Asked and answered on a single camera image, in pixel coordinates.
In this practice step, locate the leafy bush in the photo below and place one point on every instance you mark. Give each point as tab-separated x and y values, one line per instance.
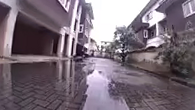
177	55

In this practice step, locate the brown building with white windows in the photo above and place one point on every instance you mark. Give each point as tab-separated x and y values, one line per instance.
85	21

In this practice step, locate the brown house with white windows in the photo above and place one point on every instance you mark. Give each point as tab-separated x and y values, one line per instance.
178	17

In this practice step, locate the beige perimeter wall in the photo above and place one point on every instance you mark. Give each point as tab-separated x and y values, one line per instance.
145	57

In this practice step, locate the concrete kerb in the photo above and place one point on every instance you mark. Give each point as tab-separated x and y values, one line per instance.
183	81

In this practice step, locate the puddle of water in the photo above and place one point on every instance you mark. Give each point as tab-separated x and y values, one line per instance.
95	97

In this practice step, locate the pale end wall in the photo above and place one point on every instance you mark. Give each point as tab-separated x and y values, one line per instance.
104	55

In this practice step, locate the pale distant building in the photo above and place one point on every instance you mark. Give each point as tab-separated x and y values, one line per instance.
105	45
93	45

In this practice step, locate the wet brick paved road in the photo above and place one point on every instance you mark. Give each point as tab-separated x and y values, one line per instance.
155	102

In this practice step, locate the concrete forecourt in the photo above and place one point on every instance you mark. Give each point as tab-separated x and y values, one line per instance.
28	59

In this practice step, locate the brown and white building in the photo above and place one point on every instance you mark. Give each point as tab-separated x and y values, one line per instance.
35	6

